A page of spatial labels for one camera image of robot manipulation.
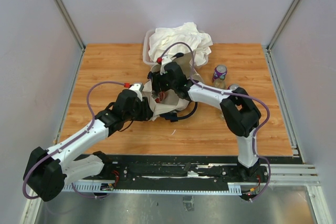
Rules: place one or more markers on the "white crumpled cloth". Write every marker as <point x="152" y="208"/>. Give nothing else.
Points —
<point x="196" y="41"/>

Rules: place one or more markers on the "white plastic basket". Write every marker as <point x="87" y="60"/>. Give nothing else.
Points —
<point x="146" y="47"/>

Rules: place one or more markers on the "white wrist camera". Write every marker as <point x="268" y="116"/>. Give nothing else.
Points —
<point x="135" y="87"/>
<point x="163" y="61"/>

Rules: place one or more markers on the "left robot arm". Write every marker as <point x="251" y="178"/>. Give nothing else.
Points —
<point x="49" y="171"/>

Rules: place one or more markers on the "red coke can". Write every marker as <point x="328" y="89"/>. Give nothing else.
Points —
<point x="160" y="97"/>

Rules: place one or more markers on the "beige canvas tote bag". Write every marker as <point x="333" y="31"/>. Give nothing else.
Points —
<point x="172" y="104"/>

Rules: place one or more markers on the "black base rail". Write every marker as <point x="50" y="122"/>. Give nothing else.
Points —
<point x="173" y="174"/>

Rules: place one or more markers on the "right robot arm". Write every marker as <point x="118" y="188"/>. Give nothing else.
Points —
<point x="240" y="113"/>

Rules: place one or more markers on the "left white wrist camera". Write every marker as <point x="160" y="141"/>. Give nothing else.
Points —
<point x="135" y="87"/>

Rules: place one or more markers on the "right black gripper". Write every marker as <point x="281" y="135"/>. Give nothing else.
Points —
<point x="157" y="79"/>

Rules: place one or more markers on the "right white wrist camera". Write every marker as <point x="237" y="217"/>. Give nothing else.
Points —
<point x="163" y="61"/>

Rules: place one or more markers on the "purple fanta can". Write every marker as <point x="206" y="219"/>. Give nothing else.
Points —
<point x="220" y="72"/>
<point x="233" y="86"/>

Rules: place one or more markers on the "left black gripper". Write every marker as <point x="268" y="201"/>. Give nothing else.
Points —
<point x="146" y="112"/>

